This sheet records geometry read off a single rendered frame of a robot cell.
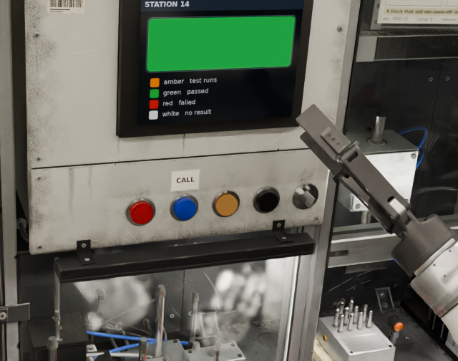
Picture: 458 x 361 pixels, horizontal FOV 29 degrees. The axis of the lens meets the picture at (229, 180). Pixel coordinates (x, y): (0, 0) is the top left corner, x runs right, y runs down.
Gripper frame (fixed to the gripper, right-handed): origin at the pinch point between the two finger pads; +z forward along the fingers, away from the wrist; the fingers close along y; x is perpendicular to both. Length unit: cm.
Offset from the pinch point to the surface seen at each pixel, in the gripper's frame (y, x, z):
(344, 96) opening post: -10.2, -7.7, 4.0
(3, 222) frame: 2.0, 37.2, 18.4
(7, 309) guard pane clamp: -5.0, 45.4, 11.4
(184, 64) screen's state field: 6.5, 7.0, 16.6
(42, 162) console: 5.2, 28.2, 19.7
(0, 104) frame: 10.8, 26.9, 26.6
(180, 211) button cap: -6.5, 19.7, 6.2
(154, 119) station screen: 4.0, 14.3, 14.6
